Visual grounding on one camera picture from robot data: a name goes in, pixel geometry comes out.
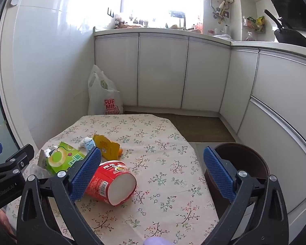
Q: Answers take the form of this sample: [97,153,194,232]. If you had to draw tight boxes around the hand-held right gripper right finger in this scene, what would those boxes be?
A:
[203,147,289,245]

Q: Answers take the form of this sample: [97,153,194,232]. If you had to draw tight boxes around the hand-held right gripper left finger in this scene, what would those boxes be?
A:
[17,147,104,245]

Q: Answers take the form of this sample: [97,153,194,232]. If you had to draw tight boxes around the brown round bin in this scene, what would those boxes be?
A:
[204,143,271,217]

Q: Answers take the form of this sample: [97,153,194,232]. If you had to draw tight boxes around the red instant noodle cup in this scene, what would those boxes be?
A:
[85,160,137,207]

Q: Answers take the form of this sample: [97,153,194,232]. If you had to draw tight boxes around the person's left hand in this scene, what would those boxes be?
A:
[0,208,18,243]

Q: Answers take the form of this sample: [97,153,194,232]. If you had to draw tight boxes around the green drink carton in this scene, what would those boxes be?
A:
[45,141,88,174]

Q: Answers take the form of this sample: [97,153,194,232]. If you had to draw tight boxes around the small blue white carton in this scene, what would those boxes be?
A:
[84,137,96,152]

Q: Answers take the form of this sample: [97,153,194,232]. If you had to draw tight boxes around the yellow snack bag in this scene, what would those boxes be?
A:
[92,134,120,161]

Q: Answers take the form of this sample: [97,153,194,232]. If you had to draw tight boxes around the brown floor mat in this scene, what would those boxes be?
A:
[124,112,235,143]

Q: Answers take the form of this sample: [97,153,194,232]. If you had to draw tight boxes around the floral tablecloth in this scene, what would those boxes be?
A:
[5,114,220,245]

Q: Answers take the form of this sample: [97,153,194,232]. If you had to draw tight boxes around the white cabinet drawer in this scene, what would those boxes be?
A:
[250,52,306,124]
[237,97,306,214]

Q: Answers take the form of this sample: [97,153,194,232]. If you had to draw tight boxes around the white plastic shopping bag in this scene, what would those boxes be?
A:
[88,65,124,116]

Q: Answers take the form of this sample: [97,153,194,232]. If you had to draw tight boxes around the white cabinet door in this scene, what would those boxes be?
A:
[181,39,231,113]
[138,34,189,110]
[95,36,140,107]
[219,49,260,134]

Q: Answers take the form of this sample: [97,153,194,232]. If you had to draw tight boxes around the white kitchen countertop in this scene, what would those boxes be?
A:
[93,27,306,58]

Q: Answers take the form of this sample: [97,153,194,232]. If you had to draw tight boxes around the black wok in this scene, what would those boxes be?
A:
[264,10,306,49]

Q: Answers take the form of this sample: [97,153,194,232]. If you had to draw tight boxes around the clutter of counter items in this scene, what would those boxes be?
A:
[114,12,150,29]

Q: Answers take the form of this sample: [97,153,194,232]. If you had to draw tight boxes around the water heater pipes and valves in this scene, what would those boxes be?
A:
[210,0,231,25]

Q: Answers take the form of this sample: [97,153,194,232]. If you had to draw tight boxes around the black range hood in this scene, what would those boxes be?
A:
[257,0,306,32]

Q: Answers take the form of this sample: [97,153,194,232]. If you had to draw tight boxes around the white sliding door frame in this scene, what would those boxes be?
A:
[0,0,37,159]

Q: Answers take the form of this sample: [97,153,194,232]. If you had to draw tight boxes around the wall rack with packets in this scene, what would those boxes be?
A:
[242,15,266,34]

